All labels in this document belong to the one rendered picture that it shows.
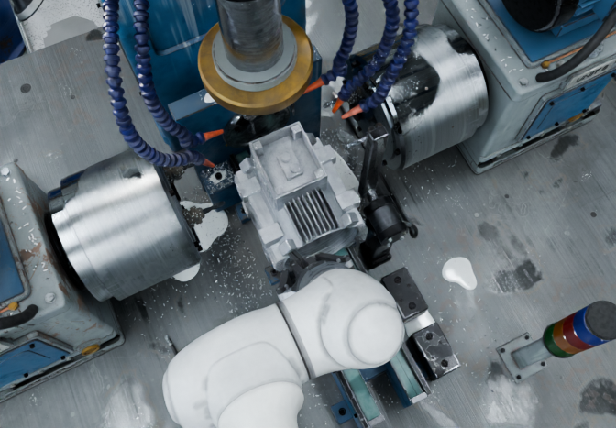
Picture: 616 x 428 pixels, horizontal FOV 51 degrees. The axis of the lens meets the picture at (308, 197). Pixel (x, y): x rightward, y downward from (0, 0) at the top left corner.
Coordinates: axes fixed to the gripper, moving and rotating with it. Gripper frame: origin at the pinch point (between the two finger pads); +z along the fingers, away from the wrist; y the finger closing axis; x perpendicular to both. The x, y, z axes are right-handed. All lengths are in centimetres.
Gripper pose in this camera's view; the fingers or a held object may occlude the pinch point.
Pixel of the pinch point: (299, 263)
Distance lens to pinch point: 112.1
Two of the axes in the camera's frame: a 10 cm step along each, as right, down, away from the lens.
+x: 3.9, 9.1, 1.8
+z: -2.2, -1.0, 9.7
